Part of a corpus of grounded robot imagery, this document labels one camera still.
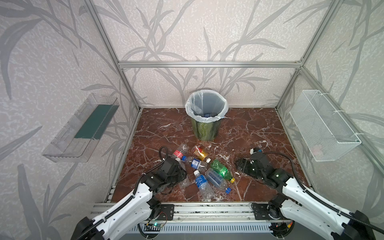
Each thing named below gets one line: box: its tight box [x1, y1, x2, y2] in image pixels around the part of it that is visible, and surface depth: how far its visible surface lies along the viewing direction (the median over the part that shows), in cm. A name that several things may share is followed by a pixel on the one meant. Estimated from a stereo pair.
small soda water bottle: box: [189, 158, 208, 173], surface depth 87 cm
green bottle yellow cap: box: [210, 159, 236, 183], surface depth 85 cm
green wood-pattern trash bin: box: [191, 118, 222, 141], surface depth 93 cm
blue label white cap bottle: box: [193, 170, 215, 201], surface depth 81 cm
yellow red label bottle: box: [191, 144, 212, 164], surface depth 91 cm
